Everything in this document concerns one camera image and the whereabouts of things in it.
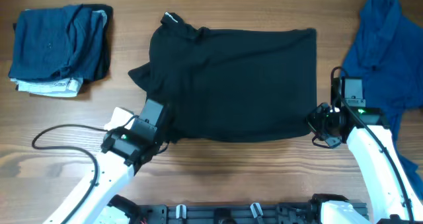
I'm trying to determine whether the black t-shirt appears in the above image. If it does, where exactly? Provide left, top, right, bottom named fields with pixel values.
left=128, top=13, right=317, bottom=143

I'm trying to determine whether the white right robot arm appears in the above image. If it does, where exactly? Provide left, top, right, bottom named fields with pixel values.
left=305, top=103, right=422, bottom=223

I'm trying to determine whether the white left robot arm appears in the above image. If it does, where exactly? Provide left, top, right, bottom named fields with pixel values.
left=45, top=99, right=171, bottom=223

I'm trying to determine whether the blue garment on right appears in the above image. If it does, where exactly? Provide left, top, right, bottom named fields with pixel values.
left=340, top=0, right=423, bottom=202

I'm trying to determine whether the folded white garment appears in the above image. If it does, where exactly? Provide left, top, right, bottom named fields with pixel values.
left=11, top=78, right=83, bottom=98

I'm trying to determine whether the folded black garment in stack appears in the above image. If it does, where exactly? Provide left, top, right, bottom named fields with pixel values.
left=81, top=4, right=113, bottom=83

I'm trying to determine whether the folded navy blue garment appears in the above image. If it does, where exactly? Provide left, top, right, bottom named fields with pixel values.
left=9, top=4, right=93, bottom=82

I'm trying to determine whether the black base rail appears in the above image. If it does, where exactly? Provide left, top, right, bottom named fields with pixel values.
left=138, top=202, right=320, bottom=224

